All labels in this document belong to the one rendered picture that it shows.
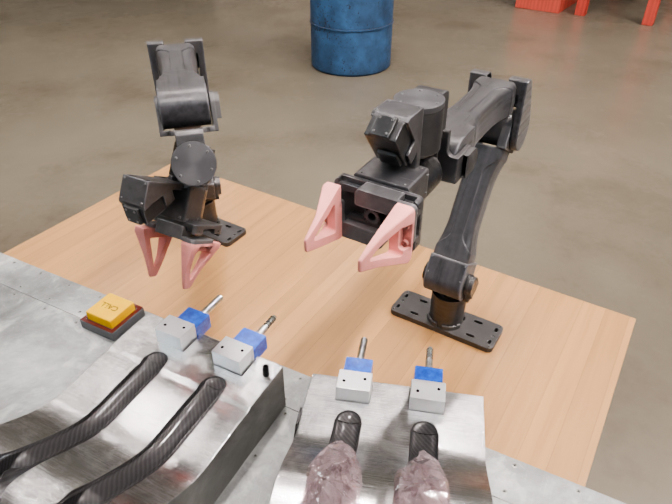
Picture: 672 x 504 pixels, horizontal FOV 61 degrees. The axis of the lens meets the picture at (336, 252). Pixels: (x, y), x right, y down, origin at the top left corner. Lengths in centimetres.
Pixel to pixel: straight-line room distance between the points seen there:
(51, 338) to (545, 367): 87
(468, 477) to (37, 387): 69
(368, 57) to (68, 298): 376
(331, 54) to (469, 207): 380
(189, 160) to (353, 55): 395
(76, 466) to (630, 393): 183
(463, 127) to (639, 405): 159
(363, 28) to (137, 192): 394
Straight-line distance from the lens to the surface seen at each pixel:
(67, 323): 118
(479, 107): 84
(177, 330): 92
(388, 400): 88
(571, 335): 114
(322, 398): 88
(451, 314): 104
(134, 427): 86
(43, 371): 110
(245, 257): 125
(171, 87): 84
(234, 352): 87
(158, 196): 78
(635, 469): 204
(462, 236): 97
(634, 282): 274
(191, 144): 75
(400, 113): 60
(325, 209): 60
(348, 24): 459
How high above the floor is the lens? 153
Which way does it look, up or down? 36 degrees down
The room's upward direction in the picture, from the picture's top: straight up
